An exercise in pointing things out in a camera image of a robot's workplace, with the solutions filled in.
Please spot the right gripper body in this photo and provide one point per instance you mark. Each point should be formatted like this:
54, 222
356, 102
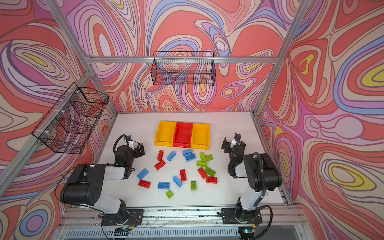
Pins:
227, 147

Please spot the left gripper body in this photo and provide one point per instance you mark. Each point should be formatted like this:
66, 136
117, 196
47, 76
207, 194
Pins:
140, 150

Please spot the red lego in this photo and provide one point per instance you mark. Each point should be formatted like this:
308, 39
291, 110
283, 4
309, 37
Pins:
212, 180
144, 184
160, 155
183, 175
202, 173
160, 164

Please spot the green lego square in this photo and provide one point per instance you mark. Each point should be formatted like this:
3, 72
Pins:
209, 157

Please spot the green lego tall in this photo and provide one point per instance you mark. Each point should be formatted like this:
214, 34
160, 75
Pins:
203, 157

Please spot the green lego side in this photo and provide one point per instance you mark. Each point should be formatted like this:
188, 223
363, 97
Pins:
202, 164

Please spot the green lego small bottom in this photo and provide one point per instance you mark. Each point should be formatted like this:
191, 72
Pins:
169, 194

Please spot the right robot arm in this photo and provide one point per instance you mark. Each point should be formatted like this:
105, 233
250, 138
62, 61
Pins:
263, 177

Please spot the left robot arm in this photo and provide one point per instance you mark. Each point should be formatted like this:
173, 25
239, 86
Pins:
84, 187

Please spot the left yellow bin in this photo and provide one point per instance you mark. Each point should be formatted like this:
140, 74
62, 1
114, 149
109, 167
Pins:
165, 134

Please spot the yellow bin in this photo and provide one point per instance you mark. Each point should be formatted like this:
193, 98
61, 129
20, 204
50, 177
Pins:
165, 134
201, 136

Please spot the right yellow bin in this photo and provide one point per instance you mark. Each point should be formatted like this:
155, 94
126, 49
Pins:
201, 136

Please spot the blue lego bottom underside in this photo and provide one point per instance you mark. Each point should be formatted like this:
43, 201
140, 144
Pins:
163, 186

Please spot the red middle bin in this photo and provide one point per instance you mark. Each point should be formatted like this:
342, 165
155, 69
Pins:
183, 135

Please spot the blue lego studs up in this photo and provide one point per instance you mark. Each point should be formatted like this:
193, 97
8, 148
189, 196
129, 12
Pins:
187, 152

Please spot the blue lego underside up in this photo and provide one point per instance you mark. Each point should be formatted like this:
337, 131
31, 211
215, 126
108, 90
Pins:
190, 157

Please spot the blue lego bottom tilted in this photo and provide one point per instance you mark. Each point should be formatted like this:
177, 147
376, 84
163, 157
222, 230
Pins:
177, 181

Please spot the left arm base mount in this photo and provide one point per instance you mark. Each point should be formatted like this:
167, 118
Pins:
120, 224

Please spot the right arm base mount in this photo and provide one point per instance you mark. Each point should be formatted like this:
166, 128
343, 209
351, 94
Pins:
231, 216

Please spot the left wire basket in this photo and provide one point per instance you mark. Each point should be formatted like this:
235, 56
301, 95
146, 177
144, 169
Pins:
67, 128

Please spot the wire basket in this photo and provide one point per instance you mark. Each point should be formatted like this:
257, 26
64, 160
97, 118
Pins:
183, 68
67, 128

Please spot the back wire basket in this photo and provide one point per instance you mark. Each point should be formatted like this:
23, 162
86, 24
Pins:
183, 68

